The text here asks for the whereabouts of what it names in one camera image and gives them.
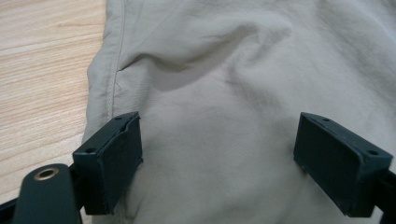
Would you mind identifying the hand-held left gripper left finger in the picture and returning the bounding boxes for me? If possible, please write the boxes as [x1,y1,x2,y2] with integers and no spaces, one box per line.
[72,111,144,217]

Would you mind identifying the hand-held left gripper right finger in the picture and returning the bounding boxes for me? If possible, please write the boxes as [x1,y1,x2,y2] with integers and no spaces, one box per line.
[292,111,394,218]

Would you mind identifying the beige pants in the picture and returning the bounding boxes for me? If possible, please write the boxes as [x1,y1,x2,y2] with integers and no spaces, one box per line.
[81,0,396,224]

